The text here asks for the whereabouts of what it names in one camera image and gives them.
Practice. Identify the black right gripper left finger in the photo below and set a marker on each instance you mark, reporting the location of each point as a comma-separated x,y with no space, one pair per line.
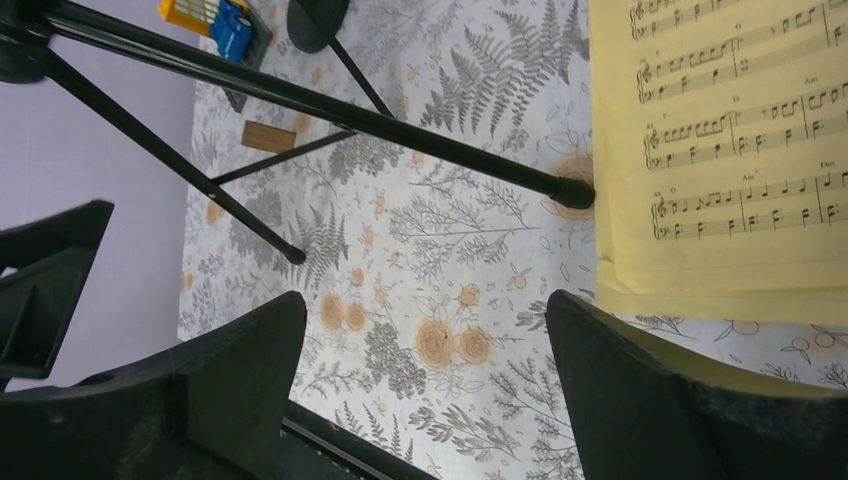
207,408

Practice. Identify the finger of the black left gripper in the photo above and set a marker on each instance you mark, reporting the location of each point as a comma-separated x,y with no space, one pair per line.
44,267

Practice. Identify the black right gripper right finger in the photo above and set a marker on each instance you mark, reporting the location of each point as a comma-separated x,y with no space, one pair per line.
642,407

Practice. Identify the black tripod music stand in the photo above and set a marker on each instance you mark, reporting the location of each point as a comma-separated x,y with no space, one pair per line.
26,58

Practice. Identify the yellow sheet music page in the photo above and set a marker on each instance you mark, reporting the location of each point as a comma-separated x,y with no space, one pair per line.
720,158

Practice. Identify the small wooden block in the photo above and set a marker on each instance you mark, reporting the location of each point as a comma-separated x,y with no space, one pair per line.
267,138

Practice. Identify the floral patterned table cloth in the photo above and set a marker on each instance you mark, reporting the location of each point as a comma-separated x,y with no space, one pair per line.
427,283

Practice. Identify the blue toy block car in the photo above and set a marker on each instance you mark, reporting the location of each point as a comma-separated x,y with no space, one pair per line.
231,30

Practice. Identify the grey building block baseplate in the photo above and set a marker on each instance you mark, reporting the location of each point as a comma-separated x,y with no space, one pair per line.
253,56

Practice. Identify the black left microphone stand base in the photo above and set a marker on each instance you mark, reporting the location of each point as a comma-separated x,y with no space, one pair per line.
312,23

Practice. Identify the yellow toy block frame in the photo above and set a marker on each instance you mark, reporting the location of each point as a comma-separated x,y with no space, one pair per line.
193,15

